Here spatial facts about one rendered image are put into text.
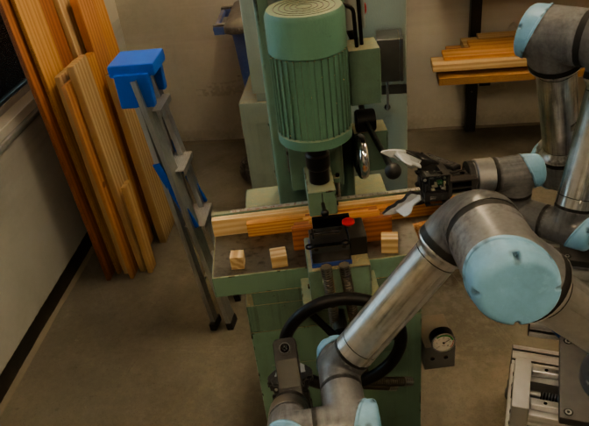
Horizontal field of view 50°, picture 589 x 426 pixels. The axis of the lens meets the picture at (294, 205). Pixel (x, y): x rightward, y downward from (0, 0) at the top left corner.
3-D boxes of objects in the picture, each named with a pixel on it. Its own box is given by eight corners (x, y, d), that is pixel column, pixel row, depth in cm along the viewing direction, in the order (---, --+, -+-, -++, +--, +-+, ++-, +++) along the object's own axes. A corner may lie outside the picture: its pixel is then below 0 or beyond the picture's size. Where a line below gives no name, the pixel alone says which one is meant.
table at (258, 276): (212, 324, 147) (208, 305, 144) (217, 247, 173) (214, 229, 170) (472, 293, 147) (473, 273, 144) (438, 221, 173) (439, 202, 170)
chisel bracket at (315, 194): (310, 222, 159) (307, 193, 155) (306, 194, 171) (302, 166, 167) (339, 218, 159) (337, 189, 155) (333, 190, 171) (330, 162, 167)
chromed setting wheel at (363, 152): (360, 188, 169) (358, 146, 162) (353, 166, 179) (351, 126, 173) (372, 187, 169) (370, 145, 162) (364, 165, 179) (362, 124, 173)
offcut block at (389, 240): (381, 253, 154) (380, 239, 151) (381, 245, 156) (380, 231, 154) (398, 253, 153) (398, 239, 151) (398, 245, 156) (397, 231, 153)
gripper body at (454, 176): (422, 175, 133) (479, 169, 133) (414, 159, 141) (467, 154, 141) (422, 208, 137) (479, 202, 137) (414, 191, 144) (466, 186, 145)
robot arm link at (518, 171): (546, 195, 139) (550, 161, 134) (496, 202, 139) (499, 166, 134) (532, 178, 146) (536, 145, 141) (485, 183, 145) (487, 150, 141)
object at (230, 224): (214, 237, 167) (211, 221, 164) (215, 232, 169) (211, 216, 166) (441, 209, 167) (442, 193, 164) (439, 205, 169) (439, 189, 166)
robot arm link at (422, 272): (458, 150, 100) (298, 350, 122) (479, 185, 91) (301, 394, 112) (513, 181, 104) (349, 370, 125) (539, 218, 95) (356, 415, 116)
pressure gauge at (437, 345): (430, 358, 162) (431, 336, 158) (427, 348, 165) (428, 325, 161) (455, 356, 162) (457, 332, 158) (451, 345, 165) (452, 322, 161)
